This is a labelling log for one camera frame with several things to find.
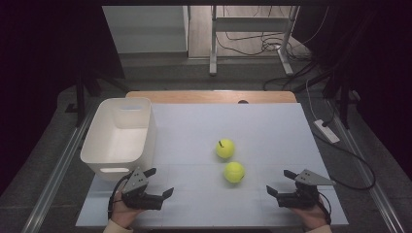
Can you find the person's right hand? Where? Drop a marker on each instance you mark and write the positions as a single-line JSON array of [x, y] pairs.
[[314, 217]]

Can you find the person's left hand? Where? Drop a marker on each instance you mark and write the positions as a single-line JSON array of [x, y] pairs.
[[121, 213]]

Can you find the white plastic storage bin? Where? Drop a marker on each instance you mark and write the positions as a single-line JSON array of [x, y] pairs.
[[116, 145]]

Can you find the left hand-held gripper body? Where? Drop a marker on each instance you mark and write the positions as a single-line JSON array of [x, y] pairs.
[[137, 184]]

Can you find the yellow tennis ball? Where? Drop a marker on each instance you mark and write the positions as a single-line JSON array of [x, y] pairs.
[[233, 172], [225, 149]]

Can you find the white cabinet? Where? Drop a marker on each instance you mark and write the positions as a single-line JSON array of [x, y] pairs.
[[145, 29]]

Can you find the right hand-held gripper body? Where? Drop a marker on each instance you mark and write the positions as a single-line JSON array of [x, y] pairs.
[[302, 195]]

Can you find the grey metal floor rail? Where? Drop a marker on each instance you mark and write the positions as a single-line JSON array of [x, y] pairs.
[[372, 187], [55, 181]]

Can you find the white metal desk frame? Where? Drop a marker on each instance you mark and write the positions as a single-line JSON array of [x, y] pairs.
[[212, 48]]

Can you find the white power strip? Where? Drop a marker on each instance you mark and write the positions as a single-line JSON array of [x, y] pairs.
[[327, 132]]

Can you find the black metal stand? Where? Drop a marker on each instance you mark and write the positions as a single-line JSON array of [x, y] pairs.
[[80, 97], [344, 97]]

